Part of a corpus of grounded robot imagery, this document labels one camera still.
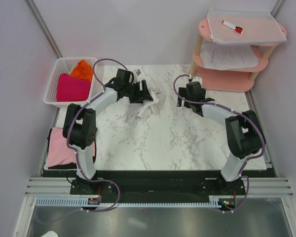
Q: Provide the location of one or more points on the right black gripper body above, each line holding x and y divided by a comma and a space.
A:
183, 93

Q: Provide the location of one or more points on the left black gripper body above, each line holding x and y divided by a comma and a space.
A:
133, 91

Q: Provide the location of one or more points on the white t shirt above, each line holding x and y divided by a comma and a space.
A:
148, 107

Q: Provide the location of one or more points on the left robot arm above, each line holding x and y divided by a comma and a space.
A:
80, 122

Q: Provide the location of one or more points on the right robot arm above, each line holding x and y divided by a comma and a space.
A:
243, 131

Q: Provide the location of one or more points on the printed paper sheets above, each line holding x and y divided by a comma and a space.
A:
228, 57

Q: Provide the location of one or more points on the orange t shirt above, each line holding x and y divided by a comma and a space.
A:
82, 71

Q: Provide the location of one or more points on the pink three tier shelf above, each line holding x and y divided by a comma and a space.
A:
238, 80

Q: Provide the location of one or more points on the white plastic basket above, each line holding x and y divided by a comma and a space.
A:
65, 65

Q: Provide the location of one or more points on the magenta folded t shirt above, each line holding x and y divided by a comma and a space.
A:
72, 89

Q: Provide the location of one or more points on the red white marker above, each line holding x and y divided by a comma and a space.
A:
233, 27

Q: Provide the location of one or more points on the translucent document folder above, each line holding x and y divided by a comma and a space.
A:
259, 28

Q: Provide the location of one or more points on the pink folded t shirt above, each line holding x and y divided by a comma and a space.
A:
60, 148

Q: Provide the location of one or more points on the white crumpled paper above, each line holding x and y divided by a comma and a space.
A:
50, 234

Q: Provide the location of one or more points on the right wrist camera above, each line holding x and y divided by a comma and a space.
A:
195, 78

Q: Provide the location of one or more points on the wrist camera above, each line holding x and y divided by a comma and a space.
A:
195, 78
137, 72

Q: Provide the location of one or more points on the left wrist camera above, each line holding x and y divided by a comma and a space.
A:
137, 72

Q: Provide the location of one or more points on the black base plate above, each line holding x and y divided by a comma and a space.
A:
166, 186

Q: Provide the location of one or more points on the white slotted cable duct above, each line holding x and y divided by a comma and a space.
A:
97, 202

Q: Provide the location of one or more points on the aluminium rail frame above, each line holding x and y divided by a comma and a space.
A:
59, 187

